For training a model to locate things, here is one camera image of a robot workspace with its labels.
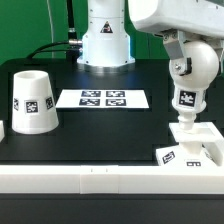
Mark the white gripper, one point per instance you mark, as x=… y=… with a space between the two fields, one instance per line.
x=203 y=17

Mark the white lamp bulb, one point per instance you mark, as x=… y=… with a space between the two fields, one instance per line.
x=189 y=90

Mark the white lamp base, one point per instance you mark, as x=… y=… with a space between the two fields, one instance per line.
x=189 y=150

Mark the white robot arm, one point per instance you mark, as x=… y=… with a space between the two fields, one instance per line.
x=106 y=44

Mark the white lamp shade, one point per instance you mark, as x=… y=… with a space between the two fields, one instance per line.
x=33 y=110

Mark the white right fence bar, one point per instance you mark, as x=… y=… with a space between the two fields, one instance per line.
x=214 y=143

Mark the white fence bar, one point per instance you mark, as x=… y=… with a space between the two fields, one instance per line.
x=214 y=143
x=110 y=179

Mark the white marker sheet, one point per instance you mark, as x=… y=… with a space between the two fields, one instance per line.
x=81 y=98

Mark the white front fence bar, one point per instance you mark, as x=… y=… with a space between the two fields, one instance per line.
x=110 y=179

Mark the white left fence piece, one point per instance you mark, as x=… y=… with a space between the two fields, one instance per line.
x=2 y=133

